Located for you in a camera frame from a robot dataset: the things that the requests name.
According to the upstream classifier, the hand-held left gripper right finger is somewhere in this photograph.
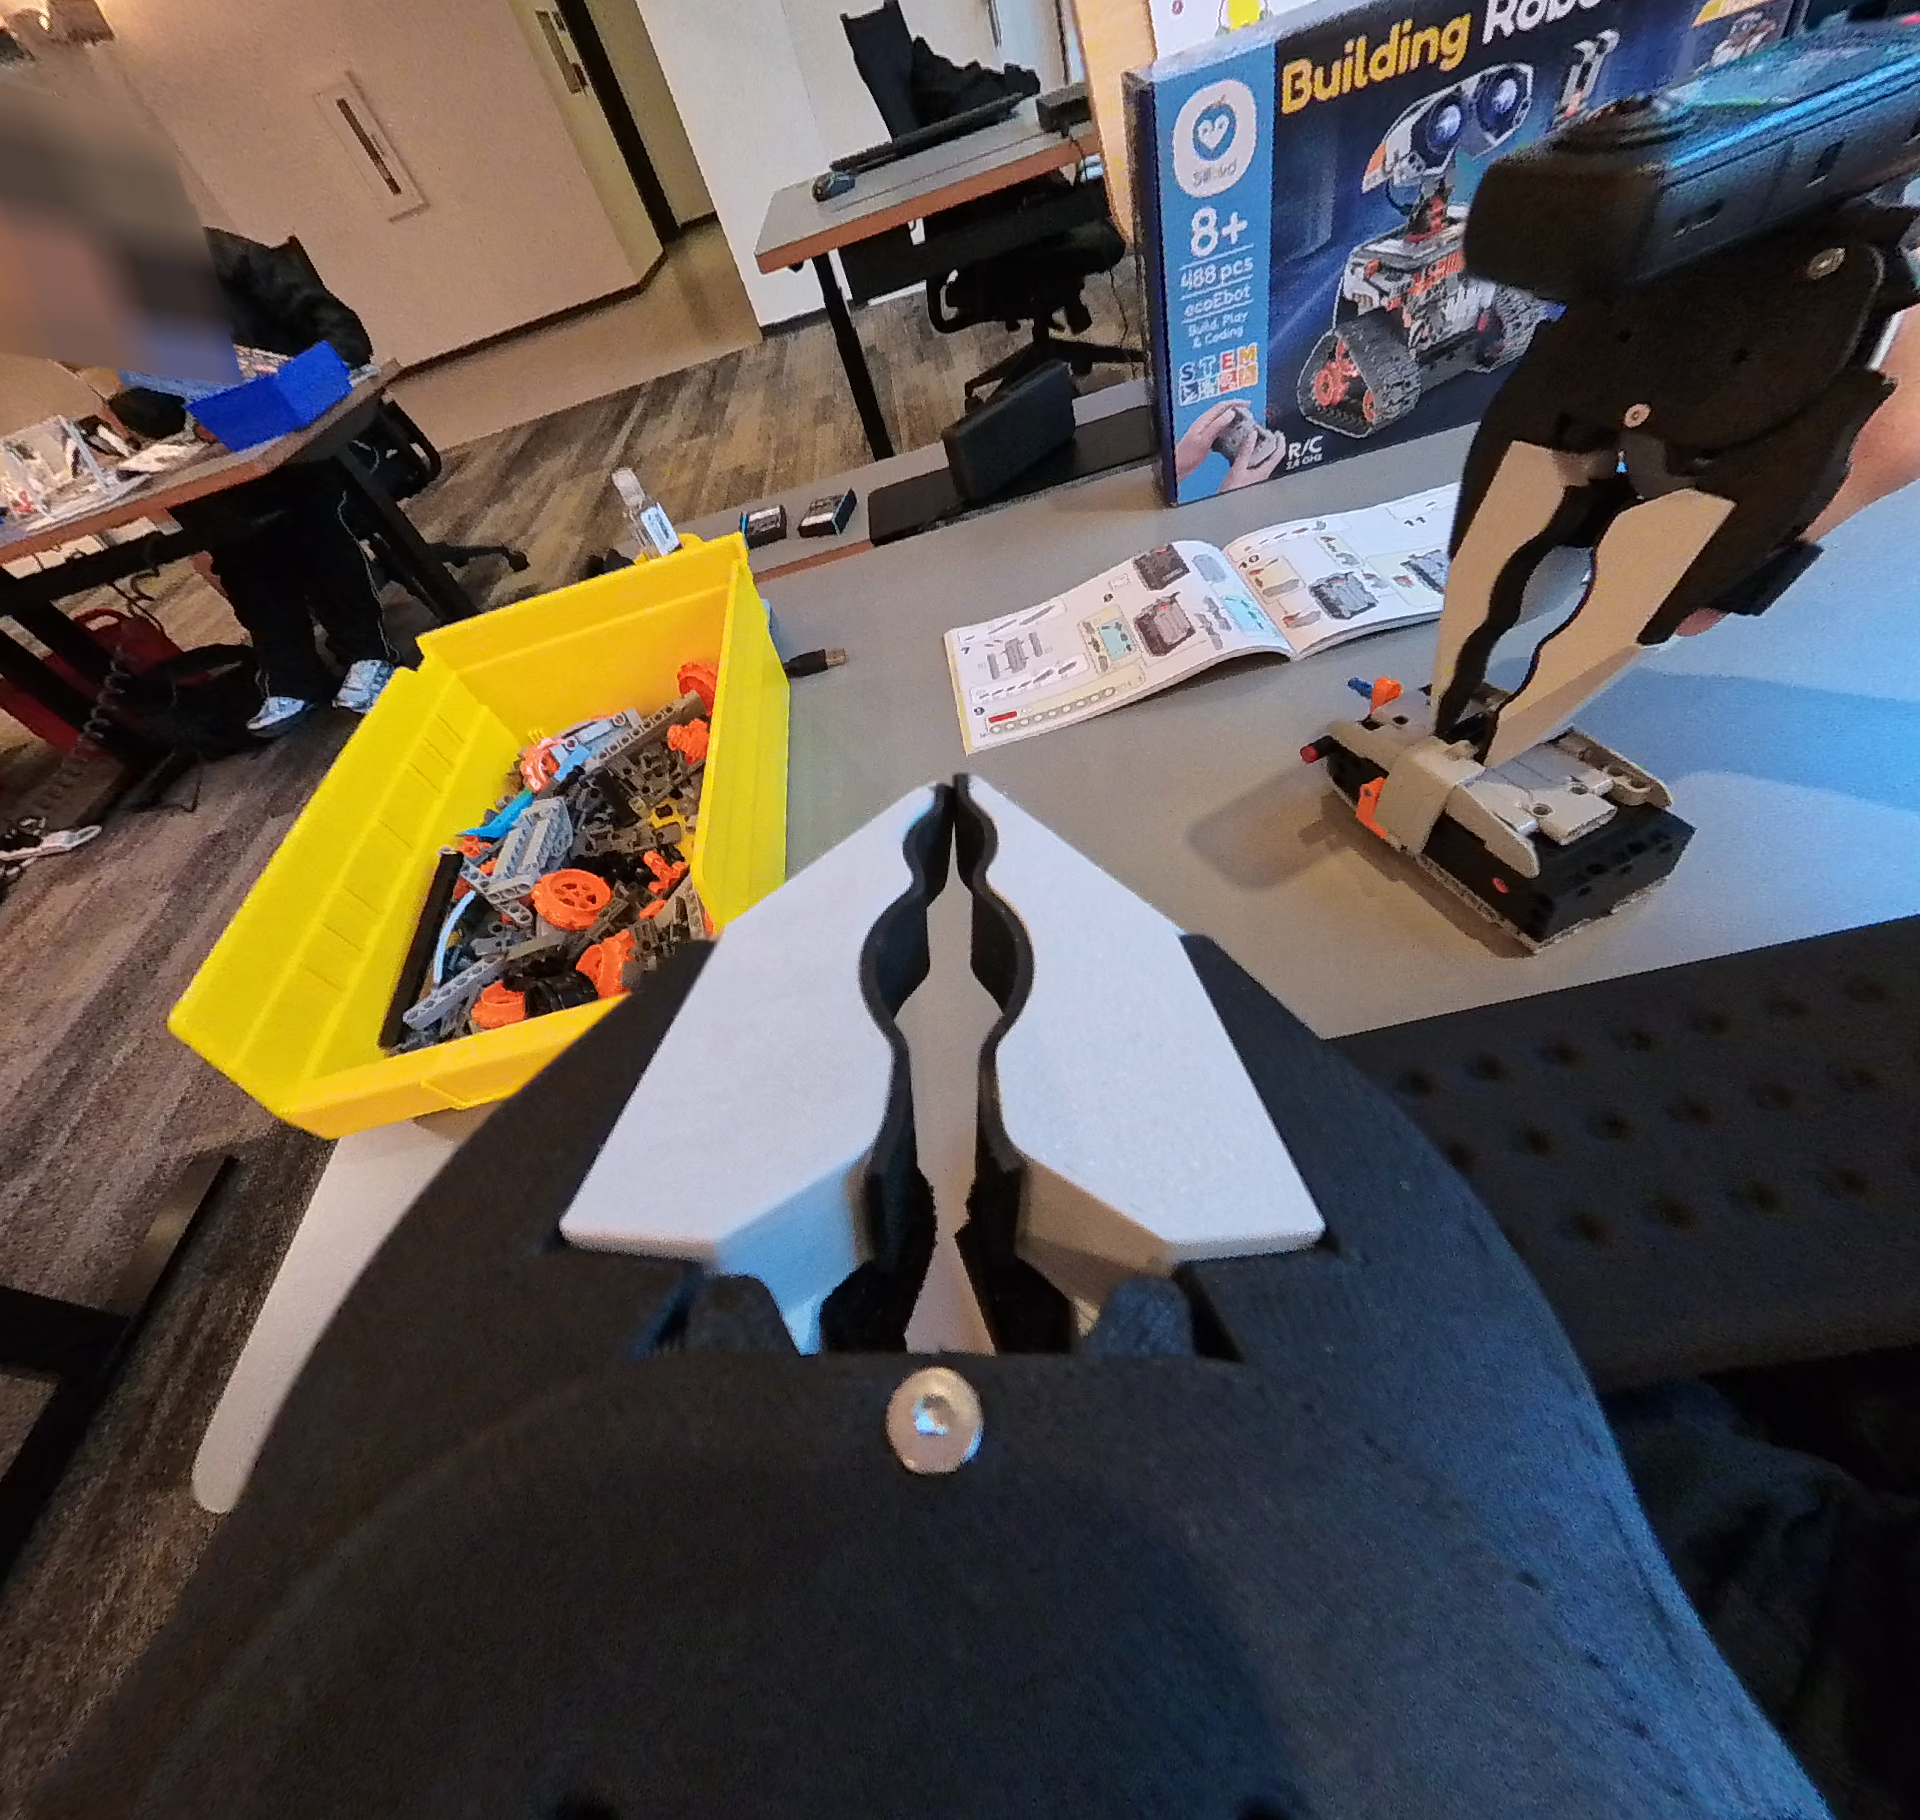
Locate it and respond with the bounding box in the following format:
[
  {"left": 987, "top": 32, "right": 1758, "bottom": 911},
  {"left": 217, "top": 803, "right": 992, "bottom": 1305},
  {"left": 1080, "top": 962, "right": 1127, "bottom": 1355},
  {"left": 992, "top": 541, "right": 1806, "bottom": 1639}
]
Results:
[{"left": 957, "top": 773, "right": 1329, "bottom": 1353}]

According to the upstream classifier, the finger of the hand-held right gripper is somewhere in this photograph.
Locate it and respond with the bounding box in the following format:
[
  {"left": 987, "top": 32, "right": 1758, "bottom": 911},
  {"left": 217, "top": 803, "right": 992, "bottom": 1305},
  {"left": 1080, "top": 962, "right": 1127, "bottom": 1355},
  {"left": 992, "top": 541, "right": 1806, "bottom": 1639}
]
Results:
[
  {"left": 1481, "top": 488, "right": 1738, "bottom": 772},
  {"left": 1429, "top": 437, "right": 1623, "bottom": 743}
]

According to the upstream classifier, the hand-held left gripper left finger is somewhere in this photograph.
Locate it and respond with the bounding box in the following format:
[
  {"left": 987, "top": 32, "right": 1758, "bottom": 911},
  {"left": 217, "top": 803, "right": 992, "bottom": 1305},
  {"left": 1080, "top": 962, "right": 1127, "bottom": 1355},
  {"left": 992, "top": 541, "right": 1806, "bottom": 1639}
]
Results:
[{"left": 559, "top": 779, "right": 955, "bottom": 1353}]

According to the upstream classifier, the grey building block robot model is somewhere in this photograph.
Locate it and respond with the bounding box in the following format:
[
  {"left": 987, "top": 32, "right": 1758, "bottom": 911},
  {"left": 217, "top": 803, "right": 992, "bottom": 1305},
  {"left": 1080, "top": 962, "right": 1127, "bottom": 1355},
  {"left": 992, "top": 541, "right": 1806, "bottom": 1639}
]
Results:
[{"left": 1301, "top": 671, "right": 1698, "bottom": 954}]

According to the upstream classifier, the grey desk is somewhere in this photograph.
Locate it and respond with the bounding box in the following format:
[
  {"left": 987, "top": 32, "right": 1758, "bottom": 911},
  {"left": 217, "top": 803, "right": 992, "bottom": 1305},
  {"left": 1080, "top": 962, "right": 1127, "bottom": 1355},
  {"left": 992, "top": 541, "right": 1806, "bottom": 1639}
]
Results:
[{"left": 193, "top": 379, "right": 1920, "bottom": 1518}]

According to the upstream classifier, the brown side desk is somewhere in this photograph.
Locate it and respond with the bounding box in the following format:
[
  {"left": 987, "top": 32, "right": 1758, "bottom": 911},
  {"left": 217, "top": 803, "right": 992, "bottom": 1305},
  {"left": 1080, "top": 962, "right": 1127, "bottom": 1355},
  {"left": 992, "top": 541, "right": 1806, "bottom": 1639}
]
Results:
[{"left": 754, "top": 121, "right": 1108, "bottom": 459}]

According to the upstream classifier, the person's right hand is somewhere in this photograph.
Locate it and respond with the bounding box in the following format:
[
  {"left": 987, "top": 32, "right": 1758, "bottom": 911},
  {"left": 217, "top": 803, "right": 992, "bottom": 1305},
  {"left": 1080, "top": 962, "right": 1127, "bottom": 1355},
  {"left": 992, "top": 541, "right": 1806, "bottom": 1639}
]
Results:
[{"left": 1672, "top": 378, "right": 1920, "bottom": 639}]

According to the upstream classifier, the pile of building block pieces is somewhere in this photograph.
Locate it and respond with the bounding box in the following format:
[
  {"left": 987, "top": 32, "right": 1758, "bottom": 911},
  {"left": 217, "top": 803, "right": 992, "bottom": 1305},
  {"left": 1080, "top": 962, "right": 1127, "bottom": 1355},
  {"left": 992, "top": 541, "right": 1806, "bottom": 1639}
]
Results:
[{"left": 379, "top": 657, "right": 720, "bottom": 1056}]

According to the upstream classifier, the blue robot kit box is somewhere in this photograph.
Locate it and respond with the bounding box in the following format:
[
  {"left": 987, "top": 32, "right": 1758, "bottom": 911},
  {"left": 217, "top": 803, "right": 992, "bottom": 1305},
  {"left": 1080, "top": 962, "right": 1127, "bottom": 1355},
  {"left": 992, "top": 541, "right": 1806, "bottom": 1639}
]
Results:
[{"left": 1125, "top": 0, "right": 1844, "bottom": 510}]

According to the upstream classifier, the open instruction manual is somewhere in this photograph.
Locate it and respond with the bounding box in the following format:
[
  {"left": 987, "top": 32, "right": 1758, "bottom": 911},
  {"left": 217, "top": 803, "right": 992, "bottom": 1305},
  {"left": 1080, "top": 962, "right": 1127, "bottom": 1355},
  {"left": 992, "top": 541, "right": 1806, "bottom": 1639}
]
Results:
[{"left": 945, "top": 484, "right": 1462, "bottom": 757}]

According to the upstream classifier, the yellow plastic bin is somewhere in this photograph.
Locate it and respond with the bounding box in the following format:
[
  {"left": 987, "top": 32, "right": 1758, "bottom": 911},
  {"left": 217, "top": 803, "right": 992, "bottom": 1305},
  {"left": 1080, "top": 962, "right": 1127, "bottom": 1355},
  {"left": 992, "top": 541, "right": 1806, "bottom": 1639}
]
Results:
[{"left": 167, "top": 530, "right": 793, "bottom": 1140}]

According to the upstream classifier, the black case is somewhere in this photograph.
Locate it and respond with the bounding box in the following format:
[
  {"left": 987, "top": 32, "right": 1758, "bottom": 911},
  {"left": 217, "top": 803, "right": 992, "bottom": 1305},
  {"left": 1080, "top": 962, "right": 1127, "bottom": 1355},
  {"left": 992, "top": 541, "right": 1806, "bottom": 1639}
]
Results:
[{"left": 940, "top": 359, "right": 1086, "bottom": 506}]

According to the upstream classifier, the black perforated board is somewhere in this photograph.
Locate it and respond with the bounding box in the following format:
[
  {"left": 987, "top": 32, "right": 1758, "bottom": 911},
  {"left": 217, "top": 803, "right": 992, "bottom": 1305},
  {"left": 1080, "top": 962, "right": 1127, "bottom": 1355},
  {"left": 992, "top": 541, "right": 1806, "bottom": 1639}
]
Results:
[{"left": 1335, "top": 917, "right": 1920, "bottom": 1391}]

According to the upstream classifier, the black office chair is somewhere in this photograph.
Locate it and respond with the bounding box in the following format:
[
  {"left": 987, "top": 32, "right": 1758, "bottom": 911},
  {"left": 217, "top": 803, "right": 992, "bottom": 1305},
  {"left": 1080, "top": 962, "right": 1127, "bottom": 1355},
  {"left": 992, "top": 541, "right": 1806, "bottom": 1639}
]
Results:
[{"left": 837, "top": 0, "right": 1148, "bottom": 404}]

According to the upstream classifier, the black bag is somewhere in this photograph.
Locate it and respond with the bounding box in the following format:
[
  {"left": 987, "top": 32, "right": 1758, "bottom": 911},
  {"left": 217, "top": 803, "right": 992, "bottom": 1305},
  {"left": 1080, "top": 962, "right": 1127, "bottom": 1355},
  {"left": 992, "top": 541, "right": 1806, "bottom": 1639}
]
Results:
[{"left": 81, "top": 638, "right": 268, "bottom": 769}]

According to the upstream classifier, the black keyboard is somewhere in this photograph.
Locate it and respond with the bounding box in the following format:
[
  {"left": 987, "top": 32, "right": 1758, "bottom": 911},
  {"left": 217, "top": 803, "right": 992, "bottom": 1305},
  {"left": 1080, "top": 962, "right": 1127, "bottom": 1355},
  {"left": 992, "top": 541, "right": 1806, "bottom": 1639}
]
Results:
[{"left": 831, "top": 92, "right": 1032, "bottom": 174}]

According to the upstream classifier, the blue storage bin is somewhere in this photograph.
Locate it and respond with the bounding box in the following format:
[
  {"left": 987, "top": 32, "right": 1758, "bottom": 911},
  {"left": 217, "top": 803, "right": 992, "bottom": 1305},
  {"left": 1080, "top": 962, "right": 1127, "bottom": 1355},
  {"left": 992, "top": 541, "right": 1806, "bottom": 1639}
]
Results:
[{"left": 187, "top": 339, "right": 356, "bottom": 451}]

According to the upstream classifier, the brown work table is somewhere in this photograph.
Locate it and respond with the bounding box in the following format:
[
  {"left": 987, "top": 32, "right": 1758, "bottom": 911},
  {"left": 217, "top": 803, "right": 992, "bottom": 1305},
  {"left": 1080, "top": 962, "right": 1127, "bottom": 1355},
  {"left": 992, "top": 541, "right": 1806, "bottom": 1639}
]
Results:
[{"left": 0, "top": 357, "right": 488, "bottom": 749}]

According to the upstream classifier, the clear plastic box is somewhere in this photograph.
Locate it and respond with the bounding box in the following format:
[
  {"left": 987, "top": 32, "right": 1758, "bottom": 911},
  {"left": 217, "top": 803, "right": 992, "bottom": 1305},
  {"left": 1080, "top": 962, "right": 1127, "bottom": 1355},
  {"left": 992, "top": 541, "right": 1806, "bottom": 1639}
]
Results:
[{"left": 0, "top": 413, "right": 126, "bottom": 506}]

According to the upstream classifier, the white wall plate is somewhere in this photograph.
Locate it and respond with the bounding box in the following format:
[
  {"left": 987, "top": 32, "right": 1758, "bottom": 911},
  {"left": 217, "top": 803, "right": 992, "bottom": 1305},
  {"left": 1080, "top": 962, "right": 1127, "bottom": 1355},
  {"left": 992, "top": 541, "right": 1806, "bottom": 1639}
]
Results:
[{"left": 312, "top": 71, "right": 431, "bottom": 227}]

